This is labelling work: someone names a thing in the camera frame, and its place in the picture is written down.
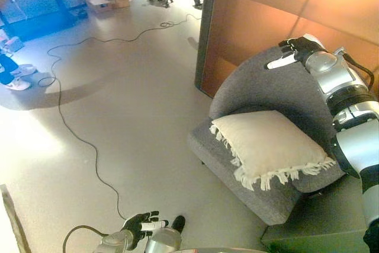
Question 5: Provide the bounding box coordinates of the silver left robot leg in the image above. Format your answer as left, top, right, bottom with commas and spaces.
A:
144, 226, 182, 253

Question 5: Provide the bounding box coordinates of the dark metal shelf rack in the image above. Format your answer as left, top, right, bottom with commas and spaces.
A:
0, 0, 87, 43

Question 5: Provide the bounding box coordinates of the black left robot foot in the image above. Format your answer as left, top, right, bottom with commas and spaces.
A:
171, 214, 186, 233

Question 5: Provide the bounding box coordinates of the cream fringed pillow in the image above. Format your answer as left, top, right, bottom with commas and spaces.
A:
208, 110, 337, 192

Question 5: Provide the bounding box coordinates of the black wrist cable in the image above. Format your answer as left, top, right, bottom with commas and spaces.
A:
342, 52, 375, 88
62, 225, 105, 253

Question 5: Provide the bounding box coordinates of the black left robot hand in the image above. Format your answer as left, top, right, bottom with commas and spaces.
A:
121, 210, 169, 249

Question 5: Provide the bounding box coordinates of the orange panel partition grey frame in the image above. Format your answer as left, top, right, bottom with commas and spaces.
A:
194, 0, 379, 100

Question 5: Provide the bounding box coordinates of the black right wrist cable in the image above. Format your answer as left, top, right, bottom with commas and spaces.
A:
342, 52, 375, 88

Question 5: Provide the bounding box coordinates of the small cardboard box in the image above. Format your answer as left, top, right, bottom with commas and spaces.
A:
4, 36, 25, 55

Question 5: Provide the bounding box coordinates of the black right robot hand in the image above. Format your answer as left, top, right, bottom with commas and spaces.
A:
264, 34, 328, 72

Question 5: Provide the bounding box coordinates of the beige fabric edge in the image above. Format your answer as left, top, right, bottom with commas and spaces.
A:
0, 184, 32, 253

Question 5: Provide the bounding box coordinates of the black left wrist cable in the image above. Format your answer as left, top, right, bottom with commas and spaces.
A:
62, 225, 105, 253

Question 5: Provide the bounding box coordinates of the grey fabric armchair sofa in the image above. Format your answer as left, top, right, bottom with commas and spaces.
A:
187, 46, 348, 226

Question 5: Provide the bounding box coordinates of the flat cardboard sheet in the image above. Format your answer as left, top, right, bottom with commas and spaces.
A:
86, 0, 115, 14

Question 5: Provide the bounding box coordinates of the long black floor cable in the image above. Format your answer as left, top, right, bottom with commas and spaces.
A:
37, 12, 205, 221

